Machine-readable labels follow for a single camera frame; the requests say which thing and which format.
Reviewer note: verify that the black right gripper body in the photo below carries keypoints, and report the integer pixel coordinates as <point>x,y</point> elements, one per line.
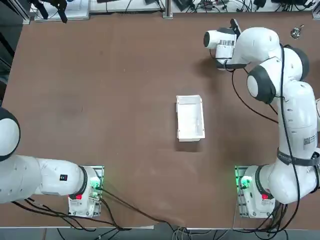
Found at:
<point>227,32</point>

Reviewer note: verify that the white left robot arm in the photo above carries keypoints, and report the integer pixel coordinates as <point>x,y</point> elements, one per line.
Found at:
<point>50,177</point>

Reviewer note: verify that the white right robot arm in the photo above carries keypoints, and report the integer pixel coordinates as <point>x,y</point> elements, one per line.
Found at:
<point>297,120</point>

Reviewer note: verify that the white flat board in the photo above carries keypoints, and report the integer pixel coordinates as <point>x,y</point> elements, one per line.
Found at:
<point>77,12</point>

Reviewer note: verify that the glass bottle with silver stopper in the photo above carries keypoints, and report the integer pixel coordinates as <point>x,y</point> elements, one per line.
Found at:
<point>295,33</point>

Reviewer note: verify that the white plastic open bin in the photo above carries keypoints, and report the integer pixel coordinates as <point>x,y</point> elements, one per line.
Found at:
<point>190,122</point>

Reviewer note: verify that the aluminium frame profile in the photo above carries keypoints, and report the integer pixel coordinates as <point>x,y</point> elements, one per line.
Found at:
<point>168,10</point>

